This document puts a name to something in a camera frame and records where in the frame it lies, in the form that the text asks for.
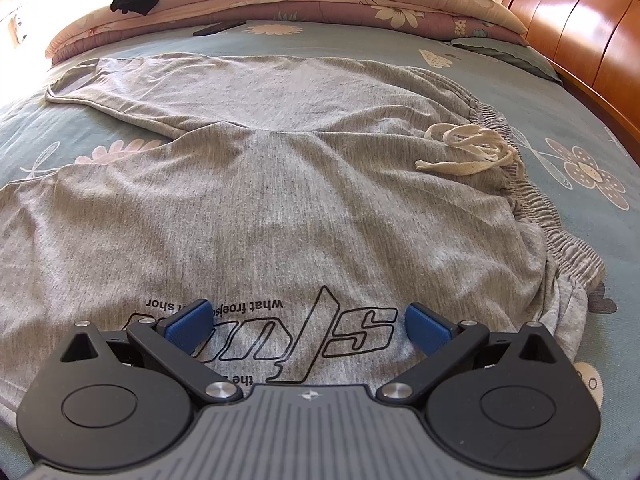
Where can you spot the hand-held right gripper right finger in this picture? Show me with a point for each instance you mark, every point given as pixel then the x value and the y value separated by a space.
pixel 427 327

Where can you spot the thin teal pillow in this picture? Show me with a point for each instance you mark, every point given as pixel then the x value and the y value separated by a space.
pixel 505 55

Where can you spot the teal printed bed sheet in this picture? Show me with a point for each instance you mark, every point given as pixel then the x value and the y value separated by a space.
pixel 590 240

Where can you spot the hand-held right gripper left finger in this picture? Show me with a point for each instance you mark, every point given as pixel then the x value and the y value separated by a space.
pixel 190 325

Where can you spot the mauve floral quilt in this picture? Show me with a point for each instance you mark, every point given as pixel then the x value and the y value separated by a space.
pixel 325 12

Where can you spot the black phone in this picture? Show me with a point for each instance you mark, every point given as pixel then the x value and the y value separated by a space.
pixel 220 27

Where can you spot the wooden headboard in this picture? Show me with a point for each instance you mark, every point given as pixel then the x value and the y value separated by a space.
pixel 590 25

